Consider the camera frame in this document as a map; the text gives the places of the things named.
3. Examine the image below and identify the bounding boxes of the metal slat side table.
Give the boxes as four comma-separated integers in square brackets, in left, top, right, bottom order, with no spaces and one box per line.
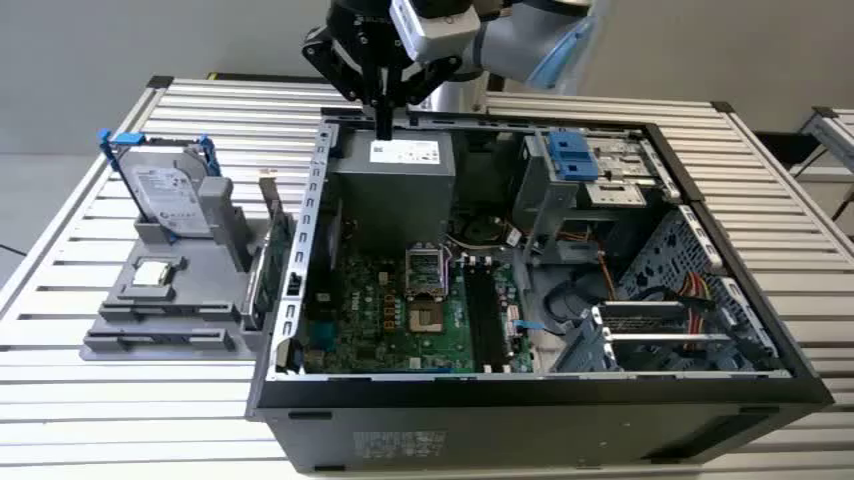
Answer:
[789,104,854,184]

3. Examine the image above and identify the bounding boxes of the red yellow wire bundle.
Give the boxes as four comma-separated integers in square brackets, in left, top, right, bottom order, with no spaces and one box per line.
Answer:
[677,271,717,346]

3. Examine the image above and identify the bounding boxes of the thick black cable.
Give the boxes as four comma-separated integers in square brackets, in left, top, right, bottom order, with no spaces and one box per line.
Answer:
[541,273,606,337]

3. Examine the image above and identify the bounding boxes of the power wires with black connector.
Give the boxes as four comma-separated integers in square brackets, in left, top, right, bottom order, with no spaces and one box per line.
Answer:
[557,224,599,246]

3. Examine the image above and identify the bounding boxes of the hard disk in blue carrier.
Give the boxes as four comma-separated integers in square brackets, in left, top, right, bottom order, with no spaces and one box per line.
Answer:
[96,128,222,239]

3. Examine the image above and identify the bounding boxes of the silver CPU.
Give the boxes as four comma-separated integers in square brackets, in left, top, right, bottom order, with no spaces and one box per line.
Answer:
[131,262,176,287]

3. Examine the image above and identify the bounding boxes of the grey power supply unit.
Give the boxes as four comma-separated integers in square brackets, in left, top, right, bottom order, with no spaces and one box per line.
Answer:
[331,128,459,251]

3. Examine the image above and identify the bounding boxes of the grey parts rack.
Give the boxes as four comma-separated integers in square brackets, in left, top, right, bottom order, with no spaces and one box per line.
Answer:
[79,177,295,362]

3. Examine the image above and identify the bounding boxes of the grey metal drive cage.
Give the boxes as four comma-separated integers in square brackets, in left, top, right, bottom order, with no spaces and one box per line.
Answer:
[511,128,675,265]

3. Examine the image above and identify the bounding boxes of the grey metal disk bay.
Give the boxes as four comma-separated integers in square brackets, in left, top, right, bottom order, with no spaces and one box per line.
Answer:
[550,298,746,374]

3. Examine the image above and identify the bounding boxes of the green graphics card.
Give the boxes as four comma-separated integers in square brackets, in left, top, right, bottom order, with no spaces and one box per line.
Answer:
[240,172,299,331]

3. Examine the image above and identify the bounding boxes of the green motherboard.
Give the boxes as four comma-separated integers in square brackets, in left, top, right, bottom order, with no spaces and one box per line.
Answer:
[303,244,539,375]

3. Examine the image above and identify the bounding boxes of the blue plastic drive latch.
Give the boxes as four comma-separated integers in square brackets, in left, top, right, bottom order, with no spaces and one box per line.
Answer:
[545,129,601,182]

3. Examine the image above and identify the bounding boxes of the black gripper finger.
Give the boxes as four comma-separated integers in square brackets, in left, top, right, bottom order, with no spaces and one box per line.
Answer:
[298,28,386,142]
[383,56,463,142]

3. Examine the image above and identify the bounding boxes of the white yellow power supply wires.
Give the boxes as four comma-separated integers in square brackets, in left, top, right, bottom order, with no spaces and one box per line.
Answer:
[444,234,535,252]

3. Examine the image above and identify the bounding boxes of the RAM slot with white clip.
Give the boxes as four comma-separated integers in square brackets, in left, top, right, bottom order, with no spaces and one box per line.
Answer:
[471,257,497,375]

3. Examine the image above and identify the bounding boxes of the RAM stick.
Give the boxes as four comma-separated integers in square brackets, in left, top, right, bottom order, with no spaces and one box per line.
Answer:
[110,305,232,321]
[99,335,228,349]

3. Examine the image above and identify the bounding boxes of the blue expansion slot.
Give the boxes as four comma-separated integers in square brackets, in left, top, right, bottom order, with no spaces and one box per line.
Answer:
[307,322,336,350]

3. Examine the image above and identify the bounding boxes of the orange wire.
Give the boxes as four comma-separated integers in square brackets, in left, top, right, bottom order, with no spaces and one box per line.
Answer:
[597,249,619,306]

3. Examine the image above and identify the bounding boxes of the CPU socket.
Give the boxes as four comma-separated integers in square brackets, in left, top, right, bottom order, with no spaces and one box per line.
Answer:
[407,298,447,335]

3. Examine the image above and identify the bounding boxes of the wire locking lever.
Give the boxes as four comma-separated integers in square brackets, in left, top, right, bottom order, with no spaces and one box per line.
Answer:
[438,249,463,297]

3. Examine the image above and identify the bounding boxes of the metal socket cover frame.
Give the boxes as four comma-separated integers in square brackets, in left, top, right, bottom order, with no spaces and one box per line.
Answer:
[404,242,447,297]

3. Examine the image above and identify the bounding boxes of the black PC case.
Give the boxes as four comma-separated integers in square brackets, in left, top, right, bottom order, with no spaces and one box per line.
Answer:
[243,105,837,474]

